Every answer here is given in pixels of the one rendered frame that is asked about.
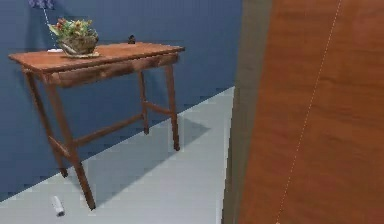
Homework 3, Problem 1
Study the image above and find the flower plant in woven pot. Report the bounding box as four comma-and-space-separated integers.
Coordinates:
48, 17, 101, 59

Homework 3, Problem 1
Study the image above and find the brown wooden side table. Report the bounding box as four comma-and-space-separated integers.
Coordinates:
8, 41, 186, 211

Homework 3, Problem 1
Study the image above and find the brown wooden room door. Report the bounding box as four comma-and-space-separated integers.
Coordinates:
221, 0, 384, 224

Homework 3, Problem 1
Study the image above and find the small white cylinder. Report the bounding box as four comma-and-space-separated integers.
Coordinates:
51, 195, 66, 218

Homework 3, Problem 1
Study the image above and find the white desk lamp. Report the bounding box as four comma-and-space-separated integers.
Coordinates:
28, 0, 64, 54

